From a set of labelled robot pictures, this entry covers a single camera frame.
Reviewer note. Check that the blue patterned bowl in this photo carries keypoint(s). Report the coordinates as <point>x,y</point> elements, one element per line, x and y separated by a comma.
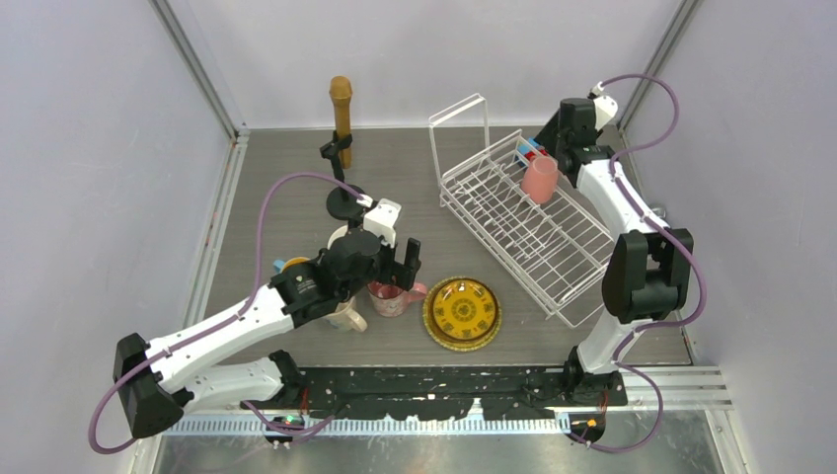
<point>280,266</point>

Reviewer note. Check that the blue red small object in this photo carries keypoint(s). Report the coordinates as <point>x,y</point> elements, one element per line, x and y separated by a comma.
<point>530,152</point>

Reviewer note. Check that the pink plastic cup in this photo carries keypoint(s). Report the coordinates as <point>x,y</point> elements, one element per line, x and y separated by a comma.
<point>540,178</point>

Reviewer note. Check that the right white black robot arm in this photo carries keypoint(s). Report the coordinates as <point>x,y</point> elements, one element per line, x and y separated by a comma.
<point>647,276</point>

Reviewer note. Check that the brown microphone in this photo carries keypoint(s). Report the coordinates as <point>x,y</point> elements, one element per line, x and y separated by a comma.
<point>341,94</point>

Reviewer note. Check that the cream floral cup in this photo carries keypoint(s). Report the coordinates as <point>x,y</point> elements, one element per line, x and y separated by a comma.
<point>346,318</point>

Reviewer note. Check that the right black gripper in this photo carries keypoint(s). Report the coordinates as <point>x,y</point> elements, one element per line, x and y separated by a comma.
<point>546,136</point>

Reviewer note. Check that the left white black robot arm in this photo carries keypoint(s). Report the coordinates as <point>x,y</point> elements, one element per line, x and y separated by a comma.
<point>161,380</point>

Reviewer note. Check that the pink floral cup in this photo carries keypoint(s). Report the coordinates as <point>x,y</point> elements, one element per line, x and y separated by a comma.
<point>391,301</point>

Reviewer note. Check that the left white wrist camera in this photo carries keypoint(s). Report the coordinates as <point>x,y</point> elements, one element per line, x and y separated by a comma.
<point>380,218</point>

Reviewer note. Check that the black silver microphone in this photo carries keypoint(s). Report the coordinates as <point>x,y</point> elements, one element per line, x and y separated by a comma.
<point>660,214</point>

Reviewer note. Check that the left aluminium rail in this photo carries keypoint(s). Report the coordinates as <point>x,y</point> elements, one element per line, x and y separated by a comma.
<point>212,241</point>

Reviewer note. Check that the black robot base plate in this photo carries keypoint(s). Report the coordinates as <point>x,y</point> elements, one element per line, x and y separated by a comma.
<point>439,393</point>

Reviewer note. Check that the yellow woven bamboo plate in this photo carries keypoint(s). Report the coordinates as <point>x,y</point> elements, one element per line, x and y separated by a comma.
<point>428,327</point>

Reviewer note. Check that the white wire dish rack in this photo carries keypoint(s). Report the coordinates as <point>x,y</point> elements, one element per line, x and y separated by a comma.
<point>557,251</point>

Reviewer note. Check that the slotted cable duct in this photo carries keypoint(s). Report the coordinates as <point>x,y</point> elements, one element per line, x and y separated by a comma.
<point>240,425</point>

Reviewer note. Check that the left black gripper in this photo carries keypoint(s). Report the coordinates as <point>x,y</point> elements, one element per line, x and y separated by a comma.
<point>396,272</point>

